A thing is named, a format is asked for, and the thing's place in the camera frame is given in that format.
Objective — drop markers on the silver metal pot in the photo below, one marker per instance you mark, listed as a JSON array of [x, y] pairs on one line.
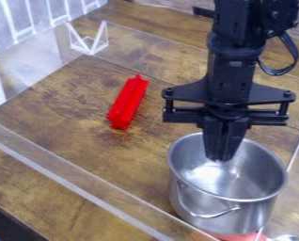
[[225, 197]]

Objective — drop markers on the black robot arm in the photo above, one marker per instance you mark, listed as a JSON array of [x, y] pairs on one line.
[[245, 23]]

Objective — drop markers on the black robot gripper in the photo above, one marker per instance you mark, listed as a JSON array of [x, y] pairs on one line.
[[226, 99]]

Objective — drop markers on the clear acrylic triangle bracket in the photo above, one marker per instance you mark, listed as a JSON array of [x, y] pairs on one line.
[[88, 45]]

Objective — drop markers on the red object under pot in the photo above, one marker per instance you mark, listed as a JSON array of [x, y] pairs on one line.
[[242, 237]]

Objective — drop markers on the red plastic block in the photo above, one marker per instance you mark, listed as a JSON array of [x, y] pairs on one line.
[[128, 102]]

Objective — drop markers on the clear acrylic front barrier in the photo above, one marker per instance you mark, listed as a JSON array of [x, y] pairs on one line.
[[122, 204]]

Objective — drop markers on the silver metal object corner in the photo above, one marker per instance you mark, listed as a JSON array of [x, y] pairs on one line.
[[285, 237]]

